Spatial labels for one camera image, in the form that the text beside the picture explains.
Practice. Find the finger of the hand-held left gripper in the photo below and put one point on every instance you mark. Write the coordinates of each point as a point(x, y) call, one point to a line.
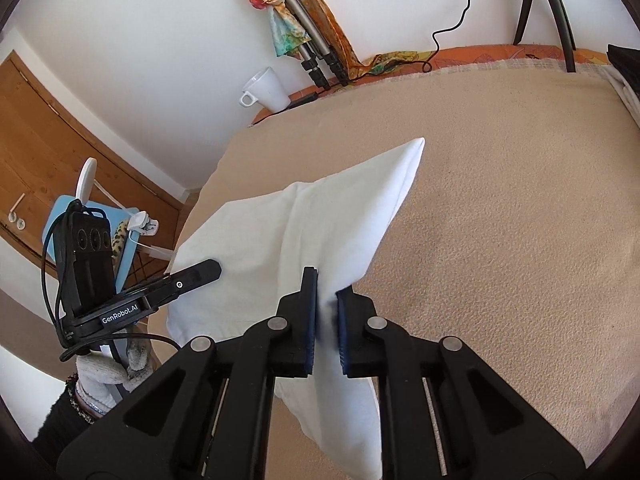
point(197, 272)

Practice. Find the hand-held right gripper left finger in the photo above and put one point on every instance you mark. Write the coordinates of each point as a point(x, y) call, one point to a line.
point(311, 330)

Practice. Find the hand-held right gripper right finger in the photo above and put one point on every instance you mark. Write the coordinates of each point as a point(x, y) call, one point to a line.
point(342, 330)

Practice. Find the white t-shirt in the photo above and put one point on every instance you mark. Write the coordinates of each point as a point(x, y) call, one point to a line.
point(325, 220)

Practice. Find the person's left forearm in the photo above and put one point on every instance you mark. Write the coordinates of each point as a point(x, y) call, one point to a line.
point(60, 415)

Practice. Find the person's left hand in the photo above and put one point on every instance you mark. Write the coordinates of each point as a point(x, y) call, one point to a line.
point(100, 375)

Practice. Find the leopard print cloth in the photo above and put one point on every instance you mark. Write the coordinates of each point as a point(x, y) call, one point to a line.
point(120, 245)

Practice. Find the blue chair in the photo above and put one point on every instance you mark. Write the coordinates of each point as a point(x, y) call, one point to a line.
point(120, 217)

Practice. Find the white charger plug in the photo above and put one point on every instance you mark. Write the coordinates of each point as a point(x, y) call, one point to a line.
point(142, 222)

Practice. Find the white desk lamp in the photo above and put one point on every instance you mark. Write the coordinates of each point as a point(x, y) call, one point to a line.
point(86, 180)

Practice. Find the wooden door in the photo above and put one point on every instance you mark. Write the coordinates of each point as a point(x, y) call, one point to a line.
point(50, 135)

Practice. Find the white cup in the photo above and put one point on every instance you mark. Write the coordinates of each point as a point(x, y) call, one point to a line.
point(267, 87)

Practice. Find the colourful knotted scarf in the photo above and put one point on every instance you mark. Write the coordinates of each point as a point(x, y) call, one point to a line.
point(285, 35)

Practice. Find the orange patterned cloth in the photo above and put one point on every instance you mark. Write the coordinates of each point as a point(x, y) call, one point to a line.
point(320, 5)

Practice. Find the orange floral bed sheet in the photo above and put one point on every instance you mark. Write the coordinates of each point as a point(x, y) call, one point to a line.
point(475, 54)

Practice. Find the checked woven cloth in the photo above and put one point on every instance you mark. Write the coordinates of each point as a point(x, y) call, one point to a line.
point(500, 66)

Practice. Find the white folded cloth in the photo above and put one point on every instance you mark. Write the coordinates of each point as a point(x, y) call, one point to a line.
point(627, 97)

